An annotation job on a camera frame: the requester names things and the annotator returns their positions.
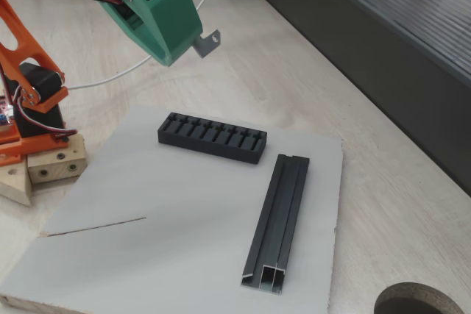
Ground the red controller board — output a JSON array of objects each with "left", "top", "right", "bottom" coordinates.
[{"left": 0, "top": 96, "right": 15, "bottom": 129}]

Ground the small metal bracket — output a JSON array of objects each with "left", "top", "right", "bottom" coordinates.
[{"left": 191, "top": 28, "right": 222, "bottom": 59}]

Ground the grey plywood board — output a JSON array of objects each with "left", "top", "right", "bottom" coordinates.
[{"left": 0, "top": 105, "right": 345, "bottom": 314}]

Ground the wooden wedge block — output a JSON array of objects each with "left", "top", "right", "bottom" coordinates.
[{"left": 0, "top": 157, "right": 35, "bottom": 207}]

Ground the black aluminium profile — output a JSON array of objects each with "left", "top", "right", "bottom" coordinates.
[{"left": 241, "top": 154, "right": 311, "bottom": 296}]

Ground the black slotted tray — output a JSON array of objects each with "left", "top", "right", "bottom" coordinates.
[{"left": 157, "top": 111, "right": 269, "bottom": 165}]

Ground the pale wooden base block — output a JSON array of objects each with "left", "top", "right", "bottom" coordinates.
[{"left": 27, "top": 132, "right": 89, "bottom": 185}]

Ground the white cable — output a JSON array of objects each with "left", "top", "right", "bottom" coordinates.
[{"left": 65, "top": 0, "right": 227, "bottom": 90}]

